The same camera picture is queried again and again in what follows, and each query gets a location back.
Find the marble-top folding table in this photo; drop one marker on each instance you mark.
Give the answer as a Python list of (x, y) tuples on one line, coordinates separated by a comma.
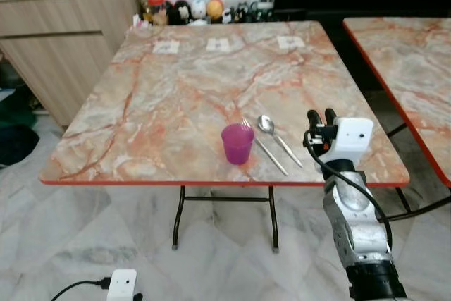
[(176, 96), (416, 68)]

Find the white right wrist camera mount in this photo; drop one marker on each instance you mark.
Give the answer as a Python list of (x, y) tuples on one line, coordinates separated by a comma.
[(354, 137)]

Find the silver metal fork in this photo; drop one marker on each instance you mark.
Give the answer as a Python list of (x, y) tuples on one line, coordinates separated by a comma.
[(268, 154)]

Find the black round figurine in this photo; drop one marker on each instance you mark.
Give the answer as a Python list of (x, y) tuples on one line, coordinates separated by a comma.
[(181, 12)]

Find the light wooden cabinet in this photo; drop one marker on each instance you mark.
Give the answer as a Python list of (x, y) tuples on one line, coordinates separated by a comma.
[(63, 47)]

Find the red-lidded jar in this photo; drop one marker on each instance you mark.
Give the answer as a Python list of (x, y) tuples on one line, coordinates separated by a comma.
[(156, 8)]

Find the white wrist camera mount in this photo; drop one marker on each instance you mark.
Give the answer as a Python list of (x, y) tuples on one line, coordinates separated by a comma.
[(354, 137), (121, 285)]

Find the orange round figurine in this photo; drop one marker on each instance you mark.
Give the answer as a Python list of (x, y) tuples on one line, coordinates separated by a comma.
[(215, 9)]

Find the white round figurine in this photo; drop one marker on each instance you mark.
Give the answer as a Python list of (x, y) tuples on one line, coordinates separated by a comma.
[(199, 10)]

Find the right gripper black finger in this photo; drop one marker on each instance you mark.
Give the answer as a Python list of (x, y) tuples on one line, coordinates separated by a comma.
[(330, 116), (314, 119)]

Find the dark green bag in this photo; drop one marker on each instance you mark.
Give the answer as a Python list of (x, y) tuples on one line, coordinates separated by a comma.
[(14, 132)]

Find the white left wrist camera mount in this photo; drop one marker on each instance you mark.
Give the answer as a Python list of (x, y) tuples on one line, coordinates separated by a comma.
[(121, 285)]

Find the silver metal spoon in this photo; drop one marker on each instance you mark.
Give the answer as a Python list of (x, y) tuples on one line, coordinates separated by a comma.
[(266, 124)]

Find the white paper label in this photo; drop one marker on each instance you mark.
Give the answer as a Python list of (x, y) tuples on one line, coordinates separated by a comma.
[(218, 44), (291, 42), (166, 47)]

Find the purple plastic cup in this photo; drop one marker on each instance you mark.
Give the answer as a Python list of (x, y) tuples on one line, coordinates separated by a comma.
[(237, 144)]

